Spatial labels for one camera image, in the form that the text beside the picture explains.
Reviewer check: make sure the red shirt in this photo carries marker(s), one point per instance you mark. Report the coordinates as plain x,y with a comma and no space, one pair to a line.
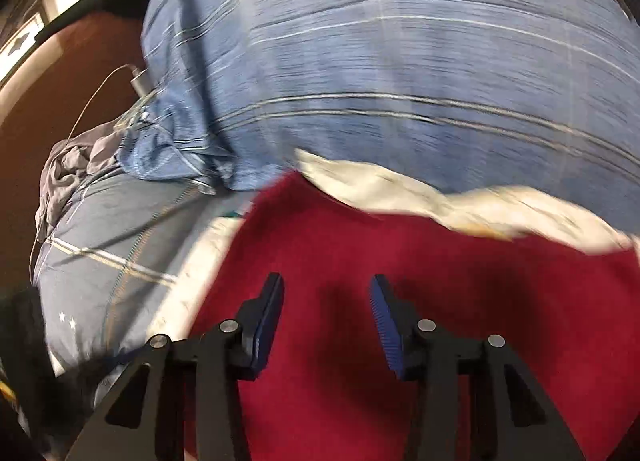
350,251

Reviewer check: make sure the blue striped blanket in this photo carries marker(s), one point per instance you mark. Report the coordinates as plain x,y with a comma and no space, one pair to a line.
400,66

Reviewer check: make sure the white charger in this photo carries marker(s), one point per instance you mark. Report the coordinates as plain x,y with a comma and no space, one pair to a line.
140,82

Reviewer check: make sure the dark cloth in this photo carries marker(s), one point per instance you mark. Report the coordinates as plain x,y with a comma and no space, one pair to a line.
35,366

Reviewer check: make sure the grey cloth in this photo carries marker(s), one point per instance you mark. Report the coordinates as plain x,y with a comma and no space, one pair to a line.
75,161

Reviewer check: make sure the cream printed bed sheet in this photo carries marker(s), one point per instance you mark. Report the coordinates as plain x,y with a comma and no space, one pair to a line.
400,191

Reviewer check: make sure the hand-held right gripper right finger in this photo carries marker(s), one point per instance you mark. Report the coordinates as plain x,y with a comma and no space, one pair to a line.
385,326

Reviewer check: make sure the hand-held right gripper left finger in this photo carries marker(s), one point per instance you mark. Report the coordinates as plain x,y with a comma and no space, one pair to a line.
265,326

